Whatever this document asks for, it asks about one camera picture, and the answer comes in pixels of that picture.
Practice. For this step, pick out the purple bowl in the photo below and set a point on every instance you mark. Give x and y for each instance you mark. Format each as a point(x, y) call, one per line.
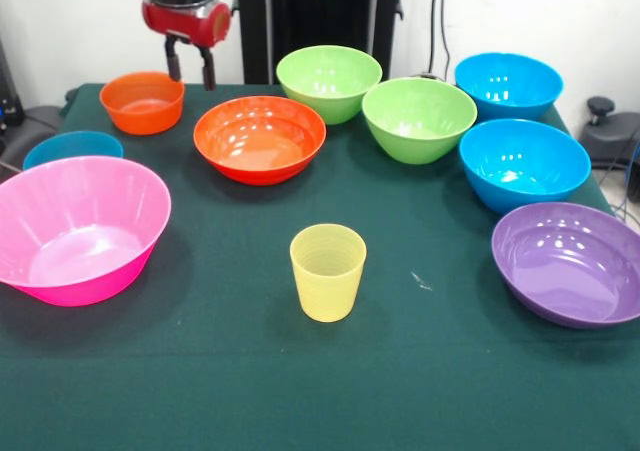
point(565, 266)

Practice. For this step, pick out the large orange-red bowl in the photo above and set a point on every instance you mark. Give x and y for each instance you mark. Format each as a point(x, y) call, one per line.
point(260, 141)

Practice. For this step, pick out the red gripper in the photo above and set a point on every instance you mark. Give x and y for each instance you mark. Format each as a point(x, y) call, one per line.
point(185, 23)

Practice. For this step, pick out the black equipment box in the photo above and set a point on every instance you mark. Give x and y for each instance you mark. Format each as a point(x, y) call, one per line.
point(7, 106)

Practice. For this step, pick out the large pink bowl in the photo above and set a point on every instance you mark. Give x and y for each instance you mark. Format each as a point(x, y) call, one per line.
point(75, 231)

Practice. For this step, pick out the green bowl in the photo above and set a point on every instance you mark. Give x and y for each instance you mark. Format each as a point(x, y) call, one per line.
point(415, 121)
point(325, 81)

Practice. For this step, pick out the small blue bowl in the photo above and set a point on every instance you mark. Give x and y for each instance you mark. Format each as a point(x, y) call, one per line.
point(70, 146)

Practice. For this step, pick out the dark green tablecloth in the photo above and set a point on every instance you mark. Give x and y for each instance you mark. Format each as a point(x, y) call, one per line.
point(320, 371)

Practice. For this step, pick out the yellow plastic cup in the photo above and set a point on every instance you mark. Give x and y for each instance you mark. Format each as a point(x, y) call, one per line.
point(325, 281)

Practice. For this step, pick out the small orange bowl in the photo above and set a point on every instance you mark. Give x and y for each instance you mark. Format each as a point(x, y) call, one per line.
point(142, 106)

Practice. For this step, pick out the black stand with knob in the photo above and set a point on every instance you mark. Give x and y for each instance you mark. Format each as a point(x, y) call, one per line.
point(615, 131)

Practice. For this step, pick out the large blue bowl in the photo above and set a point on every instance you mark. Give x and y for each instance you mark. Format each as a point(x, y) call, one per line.
point(520, 161)
point(505, 86)

